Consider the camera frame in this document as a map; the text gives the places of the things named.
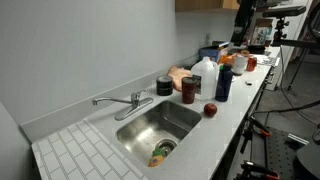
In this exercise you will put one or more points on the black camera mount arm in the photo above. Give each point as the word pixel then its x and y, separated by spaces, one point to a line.
pixel 293 43

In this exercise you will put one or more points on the metal sink drain strainer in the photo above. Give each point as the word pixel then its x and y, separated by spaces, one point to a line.
pixel 166 145

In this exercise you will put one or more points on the red can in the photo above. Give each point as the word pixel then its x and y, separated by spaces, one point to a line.
pixel 251 63

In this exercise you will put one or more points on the orange toy carrot green top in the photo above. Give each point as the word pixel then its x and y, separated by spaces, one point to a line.
pixel 156 160

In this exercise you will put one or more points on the red apple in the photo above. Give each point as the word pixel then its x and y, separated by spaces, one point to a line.
pixel 210 109

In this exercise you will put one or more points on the white wall outlet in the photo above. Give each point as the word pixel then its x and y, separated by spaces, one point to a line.
pixel 207 38

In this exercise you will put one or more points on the dark blue bottle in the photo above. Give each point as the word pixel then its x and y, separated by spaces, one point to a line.
pixel 224 83

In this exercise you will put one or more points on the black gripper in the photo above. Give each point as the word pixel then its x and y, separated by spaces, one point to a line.
pixel 245 15

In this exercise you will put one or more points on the black tape roll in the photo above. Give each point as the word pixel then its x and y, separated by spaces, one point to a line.
pixel 165 92
pixel 164 81

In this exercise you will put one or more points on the blue cardboard box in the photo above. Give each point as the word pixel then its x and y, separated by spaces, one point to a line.
pixel 210 52

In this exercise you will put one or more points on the black stereo camera bar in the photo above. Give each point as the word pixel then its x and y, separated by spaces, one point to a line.
pixel 283 11

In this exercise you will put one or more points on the printed paper sheet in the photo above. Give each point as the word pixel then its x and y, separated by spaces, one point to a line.
pixel 267 60

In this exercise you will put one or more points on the orange plastic object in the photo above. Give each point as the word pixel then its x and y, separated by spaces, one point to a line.
pixel 227 59

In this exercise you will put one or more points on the printed cardboard box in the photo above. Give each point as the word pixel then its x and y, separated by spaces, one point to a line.
pixel 261 32

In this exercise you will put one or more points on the translucent plastic gallon jug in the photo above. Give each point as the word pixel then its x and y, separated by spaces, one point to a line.
pixel 206 78

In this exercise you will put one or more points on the stainless steel sink basin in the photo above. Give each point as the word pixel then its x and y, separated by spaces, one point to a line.
pixel 168 120

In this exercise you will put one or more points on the black perforated board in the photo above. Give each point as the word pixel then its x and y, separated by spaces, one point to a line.
pixel 276 153

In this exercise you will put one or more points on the small black counter item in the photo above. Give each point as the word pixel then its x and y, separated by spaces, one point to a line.
pixel 248 83

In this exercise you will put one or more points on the peach cloth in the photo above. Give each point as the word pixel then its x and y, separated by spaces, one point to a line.
pixel 176 75

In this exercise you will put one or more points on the white brick tile mat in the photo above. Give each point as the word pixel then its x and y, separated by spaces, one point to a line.
pixel 80 153

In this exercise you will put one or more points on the white mug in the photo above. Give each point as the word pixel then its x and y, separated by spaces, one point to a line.
pixel 239 65

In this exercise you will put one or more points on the wooden wall cabinet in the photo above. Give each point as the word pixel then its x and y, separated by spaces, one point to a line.
pixel 203 5

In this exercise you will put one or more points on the dark red metal tumbler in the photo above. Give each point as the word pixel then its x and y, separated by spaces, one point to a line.
pixel 189 91

